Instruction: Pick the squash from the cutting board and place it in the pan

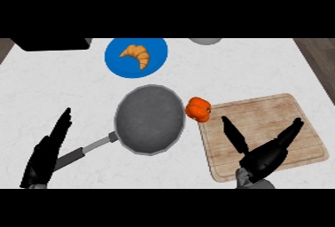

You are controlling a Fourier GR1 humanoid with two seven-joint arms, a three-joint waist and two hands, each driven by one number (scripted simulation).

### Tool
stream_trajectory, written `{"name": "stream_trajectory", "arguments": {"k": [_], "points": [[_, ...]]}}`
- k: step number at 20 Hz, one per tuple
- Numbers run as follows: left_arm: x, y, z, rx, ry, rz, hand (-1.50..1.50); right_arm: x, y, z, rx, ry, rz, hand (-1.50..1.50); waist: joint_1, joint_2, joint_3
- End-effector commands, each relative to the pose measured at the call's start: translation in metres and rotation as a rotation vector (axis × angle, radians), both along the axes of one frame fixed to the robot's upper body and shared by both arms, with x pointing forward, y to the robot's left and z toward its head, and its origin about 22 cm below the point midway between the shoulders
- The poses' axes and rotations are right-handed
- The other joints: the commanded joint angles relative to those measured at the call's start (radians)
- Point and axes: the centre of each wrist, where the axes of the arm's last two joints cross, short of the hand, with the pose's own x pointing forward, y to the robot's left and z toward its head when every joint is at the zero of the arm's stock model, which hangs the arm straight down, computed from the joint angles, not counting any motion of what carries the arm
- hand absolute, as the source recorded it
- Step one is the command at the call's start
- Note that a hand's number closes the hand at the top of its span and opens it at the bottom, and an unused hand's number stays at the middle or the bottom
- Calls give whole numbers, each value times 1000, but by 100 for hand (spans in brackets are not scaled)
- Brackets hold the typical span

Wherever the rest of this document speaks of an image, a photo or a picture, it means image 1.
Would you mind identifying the wooden cutting board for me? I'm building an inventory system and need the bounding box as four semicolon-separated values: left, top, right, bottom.
198;93;329;184

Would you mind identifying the grey frying pan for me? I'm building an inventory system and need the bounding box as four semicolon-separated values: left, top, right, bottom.
52;83;187;172

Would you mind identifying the grey round object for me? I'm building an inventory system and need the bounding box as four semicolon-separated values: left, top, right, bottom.
187;38;224;46

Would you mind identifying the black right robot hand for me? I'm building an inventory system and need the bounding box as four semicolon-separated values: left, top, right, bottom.
220;115;305;182

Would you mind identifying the orange squash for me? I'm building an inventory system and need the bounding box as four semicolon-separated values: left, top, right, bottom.
184;97;214;123

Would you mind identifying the golden croissant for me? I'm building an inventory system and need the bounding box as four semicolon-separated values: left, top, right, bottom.
118;44;152;71

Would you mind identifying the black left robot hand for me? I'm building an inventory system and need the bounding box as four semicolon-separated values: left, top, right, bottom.
18;107;74;189

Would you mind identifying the blue plate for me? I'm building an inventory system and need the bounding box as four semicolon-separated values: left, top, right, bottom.
103;38;168;80

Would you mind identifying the black appliance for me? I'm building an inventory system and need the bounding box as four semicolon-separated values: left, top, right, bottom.
9;38;93;52

